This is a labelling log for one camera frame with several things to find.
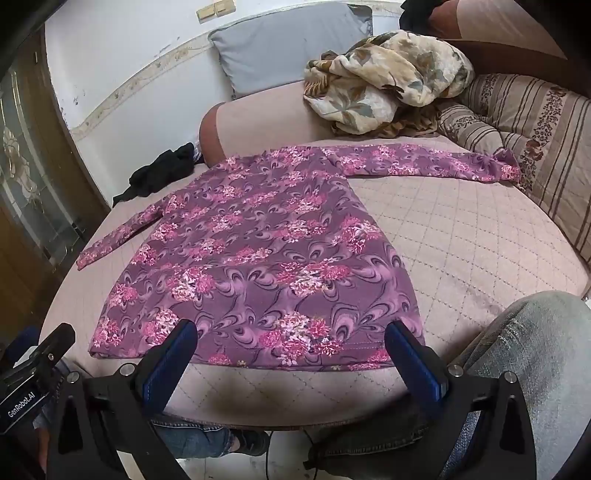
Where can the beige floral crumpled blanket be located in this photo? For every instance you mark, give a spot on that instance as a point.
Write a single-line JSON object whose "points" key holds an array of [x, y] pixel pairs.
{"points": [[386, 86]]}

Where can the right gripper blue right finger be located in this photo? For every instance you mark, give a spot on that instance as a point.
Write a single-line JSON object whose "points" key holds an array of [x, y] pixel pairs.
{"points": [[423, 372]]}

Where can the purple floral long-sleeve shirt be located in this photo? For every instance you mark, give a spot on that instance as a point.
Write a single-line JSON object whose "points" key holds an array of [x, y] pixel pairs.
{"points": [[275, 260]]}

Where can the striped floral brown pillow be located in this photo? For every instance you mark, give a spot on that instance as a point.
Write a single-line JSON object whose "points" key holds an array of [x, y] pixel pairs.
{"points": [[546, 127]]}

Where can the pink brown bolster cushion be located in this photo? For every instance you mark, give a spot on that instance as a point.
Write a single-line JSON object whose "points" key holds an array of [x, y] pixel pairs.
{"points": [[266, 120]]}

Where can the brown pink headboard cushion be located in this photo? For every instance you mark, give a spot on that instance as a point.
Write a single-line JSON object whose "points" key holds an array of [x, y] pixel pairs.
{"points": [[549, 40]]}

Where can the black garment on bed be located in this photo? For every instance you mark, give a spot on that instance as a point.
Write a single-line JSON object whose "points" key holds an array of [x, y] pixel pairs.
{"points": [[169, 167]]}

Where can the grey pillow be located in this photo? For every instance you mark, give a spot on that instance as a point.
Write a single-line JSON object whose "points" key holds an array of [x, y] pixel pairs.
{"points": [[273, 49]]}

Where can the beige wall switch plate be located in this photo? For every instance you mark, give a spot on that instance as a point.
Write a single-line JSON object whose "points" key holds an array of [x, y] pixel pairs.
{"points": [[216, 9]]}

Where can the person's leg in jeans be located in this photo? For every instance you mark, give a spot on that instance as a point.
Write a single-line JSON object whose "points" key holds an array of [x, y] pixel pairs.
{"points": [[543, 338]]}

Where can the dark garment behind blanket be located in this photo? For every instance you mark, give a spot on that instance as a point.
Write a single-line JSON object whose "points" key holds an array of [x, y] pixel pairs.
{"points": [[418, 14]]}

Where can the pink quilted bed cover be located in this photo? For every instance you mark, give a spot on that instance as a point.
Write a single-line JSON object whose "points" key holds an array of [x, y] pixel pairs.
{"points": [[470, 248]]}

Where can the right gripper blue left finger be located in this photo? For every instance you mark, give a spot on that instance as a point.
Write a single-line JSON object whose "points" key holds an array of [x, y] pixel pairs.
{"points": [[162, 367]]}

